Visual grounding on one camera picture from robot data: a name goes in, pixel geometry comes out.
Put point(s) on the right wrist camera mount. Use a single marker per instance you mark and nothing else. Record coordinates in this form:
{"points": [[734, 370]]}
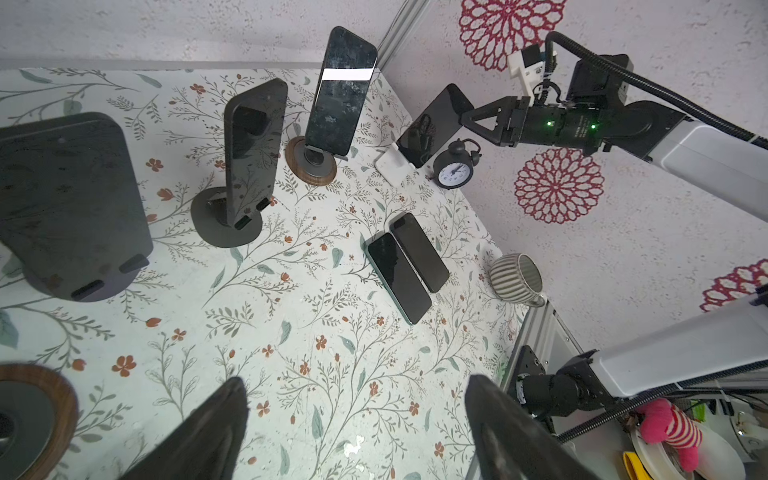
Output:
{"points": [[527, 67]]}

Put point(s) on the striped grey cup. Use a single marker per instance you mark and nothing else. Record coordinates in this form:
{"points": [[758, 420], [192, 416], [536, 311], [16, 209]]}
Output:
{"points": [[515, 278]]}

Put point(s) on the black phone tall wooden stand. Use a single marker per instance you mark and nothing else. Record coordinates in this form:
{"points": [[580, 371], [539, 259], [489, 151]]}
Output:
{"points": [[347, 70]]}

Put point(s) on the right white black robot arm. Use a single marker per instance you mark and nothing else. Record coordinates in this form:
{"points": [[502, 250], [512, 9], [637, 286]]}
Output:
{"points": [[651, 252]]}

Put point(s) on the white folding phone stand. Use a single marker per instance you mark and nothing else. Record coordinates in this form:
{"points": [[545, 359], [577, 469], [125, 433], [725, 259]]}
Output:
{"points": [[393, 166]]}

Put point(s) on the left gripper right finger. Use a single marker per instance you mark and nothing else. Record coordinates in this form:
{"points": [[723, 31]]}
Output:
{"points": [[509, 443]]}

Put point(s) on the wooden round stand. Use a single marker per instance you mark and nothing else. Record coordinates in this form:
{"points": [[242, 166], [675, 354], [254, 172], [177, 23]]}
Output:
{"points": [[312, 166], [39, 414]]}

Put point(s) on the black alarm clock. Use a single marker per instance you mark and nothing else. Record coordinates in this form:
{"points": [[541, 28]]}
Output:
{"points": [[454, 167]]}

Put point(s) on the wooden round stand left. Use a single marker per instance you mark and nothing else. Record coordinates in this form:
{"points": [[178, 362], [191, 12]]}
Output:
{"points": [[39, 414]]}

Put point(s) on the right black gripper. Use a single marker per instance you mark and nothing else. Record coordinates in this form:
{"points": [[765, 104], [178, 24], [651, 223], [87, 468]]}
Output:
{"points": [[510, 121]]}

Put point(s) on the wooden round stand right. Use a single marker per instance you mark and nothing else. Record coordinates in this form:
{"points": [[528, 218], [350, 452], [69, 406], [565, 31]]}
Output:
{"points": [[312, 166]]}

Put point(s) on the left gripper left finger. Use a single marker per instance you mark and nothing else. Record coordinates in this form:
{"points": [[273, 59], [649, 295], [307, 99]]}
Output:
{"points": [[206, 445]]}

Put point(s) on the grey round stand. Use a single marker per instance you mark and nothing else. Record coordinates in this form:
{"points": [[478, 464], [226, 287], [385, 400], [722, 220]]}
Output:
{"points": [[209, 212], [93, 291]]}

